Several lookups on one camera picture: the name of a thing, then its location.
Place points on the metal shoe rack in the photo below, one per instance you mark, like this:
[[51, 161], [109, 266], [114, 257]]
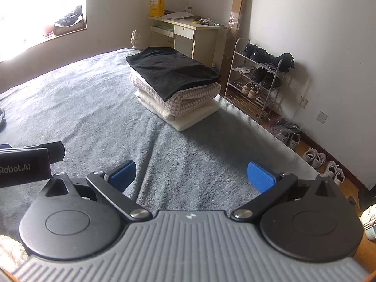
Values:
[[252, 102]]

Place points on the white chunky sneaker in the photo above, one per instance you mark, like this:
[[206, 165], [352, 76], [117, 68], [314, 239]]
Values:
[[369, 220]]

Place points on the group of black and beige shoes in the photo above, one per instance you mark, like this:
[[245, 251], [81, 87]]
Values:
[[255, 51]]

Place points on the dark crumpled cloth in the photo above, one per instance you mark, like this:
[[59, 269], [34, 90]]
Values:
[[69, 17]]

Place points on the window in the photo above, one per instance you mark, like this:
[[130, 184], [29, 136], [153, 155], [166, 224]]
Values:
[[26, 14]]

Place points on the row of white and pink sneakers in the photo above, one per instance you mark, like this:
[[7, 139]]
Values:
[[314, 158]]

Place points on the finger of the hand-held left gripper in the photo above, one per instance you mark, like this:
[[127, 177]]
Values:
[[57, 151]]

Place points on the stack of papers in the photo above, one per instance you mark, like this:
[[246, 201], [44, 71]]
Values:
[[179, 15]]

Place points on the red pot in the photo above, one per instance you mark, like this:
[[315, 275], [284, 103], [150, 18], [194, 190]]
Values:
[[49, 31]]

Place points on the tall cardboard sheet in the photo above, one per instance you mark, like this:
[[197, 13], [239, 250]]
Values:
[[239, 0]]

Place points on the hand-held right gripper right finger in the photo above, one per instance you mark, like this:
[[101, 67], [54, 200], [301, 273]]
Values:
[[260, 176]]

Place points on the yellow box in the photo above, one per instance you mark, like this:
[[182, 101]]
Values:
[[157, 6]]

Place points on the cream carved ornament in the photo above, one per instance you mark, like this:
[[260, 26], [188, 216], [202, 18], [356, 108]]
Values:
[[135, 38]]

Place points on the cream desk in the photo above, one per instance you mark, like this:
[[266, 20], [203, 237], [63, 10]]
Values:
[[185, 39]]

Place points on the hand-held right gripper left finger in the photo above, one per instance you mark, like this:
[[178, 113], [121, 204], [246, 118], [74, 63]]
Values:
[[123, 174]]

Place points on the black t-shirt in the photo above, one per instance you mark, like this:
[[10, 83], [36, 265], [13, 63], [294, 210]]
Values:
[[170, 67]]

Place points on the grey bed blanket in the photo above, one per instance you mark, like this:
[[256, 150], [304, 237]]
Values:
[[102, 102]]

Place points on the person's fuzzy fleece garment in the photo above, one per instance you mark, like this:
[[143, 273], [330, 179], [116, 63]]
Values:
[[10, 249]]

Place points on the cream folded blanket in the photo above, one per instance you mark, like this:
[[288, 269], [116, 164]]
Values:
[[191, 119]]

